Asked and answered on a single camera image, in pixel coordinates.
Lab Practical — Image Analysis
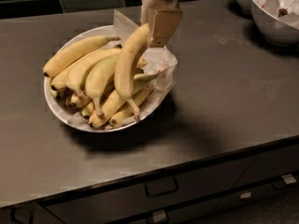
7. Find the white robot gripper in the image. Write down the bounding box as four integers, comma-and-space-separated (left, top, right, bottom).
141, 0, 183, 48

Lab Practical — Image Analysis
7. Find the white bowl front right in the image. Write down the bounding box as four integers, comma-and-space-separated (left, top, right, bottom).
250, 0, 299, 46

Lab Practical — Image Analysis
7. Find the black drawer handle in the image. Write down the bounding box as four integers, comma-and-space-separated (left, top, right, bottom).
9, 207, 34, 224
145, 176, 178, 198

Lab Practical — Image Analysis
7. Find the lowest yellow banana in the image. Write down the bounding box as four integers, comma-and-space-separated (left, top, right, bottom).
109, 88, 152, 128

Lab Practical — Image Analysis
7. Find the black drawer handle centre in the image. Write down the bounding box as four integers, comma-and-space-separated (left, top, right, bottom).
145, 176, 178, 198

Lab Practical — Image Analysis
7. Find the black drawer handle left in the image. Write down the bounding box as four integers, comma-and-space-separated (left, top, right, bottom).
9, 207, 34, 224

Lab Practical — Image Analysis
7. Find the drawer handle bottom centre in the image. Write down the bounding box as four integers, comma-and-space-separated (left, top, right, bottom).
148, 210, 168, 224

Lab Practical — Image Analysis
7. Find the small banana bottom left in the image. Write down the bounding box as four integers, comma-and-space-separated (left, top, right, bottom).
65, 92, 91, 108

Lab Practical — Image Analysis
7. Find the greenish banana underneath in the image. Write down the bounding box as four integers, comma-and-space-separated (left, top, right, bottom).
88, 74, 157, 129

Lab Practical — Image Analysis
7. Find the white banana bowl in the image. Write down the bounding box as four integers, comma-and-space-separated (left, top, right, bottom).
44, 23, 178, 133

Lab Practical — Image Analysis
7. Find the drawer handle right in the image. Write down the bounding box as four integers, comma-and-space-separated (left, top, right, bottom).
272, 174, 298, 190

